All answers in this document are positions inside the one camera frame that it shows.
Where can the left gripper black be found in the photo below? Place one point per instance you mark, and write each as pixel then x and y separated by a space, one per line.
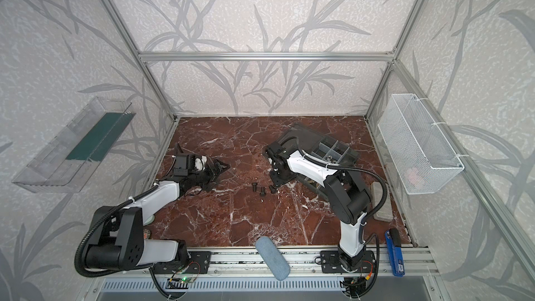
pixel 208 169

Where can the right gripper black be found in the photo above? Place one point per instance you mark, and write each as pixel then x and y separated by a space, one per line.
pixel 275 173

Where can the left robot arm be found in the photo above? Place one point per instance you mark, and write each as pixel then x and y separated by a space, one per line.
pixel 115 241

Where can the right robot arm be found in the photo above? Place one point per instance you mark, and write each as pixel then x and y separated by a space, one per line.
pixel 347 193

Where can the grey plastic organizer box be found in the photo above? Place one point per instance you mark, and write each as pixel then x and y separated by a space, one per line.
pixel 319 145

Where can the grey rectangular sponge block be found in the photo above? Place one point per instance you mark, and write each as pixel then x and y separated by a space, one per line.
pixel 385 213

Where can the blue box cutter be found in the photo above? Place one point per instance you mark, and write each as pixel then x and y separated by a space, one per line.
pixel 395 254

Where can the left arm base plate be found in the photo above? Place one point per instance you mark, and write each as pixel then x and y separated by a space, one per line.
pixel 198 263

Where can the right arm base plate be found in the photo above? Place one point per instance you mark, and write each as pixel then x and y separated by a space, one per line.
pixel 336 262

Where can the white wire mesh basket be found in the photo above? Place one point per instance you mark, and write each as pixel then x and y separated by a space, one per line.
pixel 422 155

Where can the clear plastic wall tray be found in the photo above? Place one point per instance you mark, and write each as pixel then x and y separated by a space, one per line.
pixel 66 164

